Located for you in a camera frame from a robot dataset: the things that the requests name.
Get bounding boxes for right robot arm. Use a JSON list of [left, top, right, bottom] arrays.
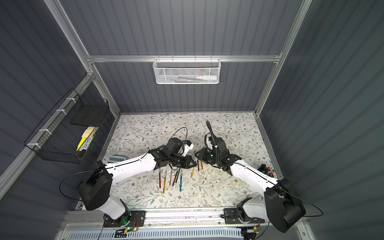
[[195, 137, 306, 233]]

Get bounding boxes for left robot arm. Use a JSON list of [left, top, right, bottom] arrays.
[[78, 138, 197, 220]]

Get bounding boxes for dark red carving knife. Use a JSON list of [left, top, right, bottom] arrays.
[[159, 170, 162, 189]]

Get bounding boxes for pink cup of markers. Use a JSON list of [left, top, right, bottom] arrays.
[[257, 164, 274, 178]]

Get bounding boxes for light blue calculator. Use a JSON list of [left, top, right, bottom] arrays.
[[106, 155, 127, 164]]

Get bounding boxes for white marker in basket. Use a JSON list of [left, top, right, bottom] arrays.
[[196, 75, 218, 82]]

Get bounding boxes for yellow sticky notes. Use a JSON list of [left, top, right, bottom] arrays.
[[76, 127, 99, 152]]

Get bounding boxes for black notebook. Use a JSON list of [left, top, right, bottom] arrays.
[[70, 106, 106, 127]]

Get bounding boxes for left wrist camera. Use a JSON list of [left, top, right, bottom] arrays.
[[182, 140, 194, 157]]

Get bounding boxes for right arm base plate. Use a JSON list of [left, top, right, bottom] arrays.
[[220, 208, 265, 225]]

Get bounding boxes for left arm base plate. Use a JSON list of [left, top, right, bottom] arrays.
[[103, 211, 147, 229]]

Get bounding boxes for white wire mesh basket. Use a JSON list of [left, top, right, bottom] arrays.
[[153, 58, 222, 85]]

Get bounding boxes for black wire mesh basket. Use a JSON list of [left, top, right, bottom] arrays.
[[25, 89, 109, 164]]

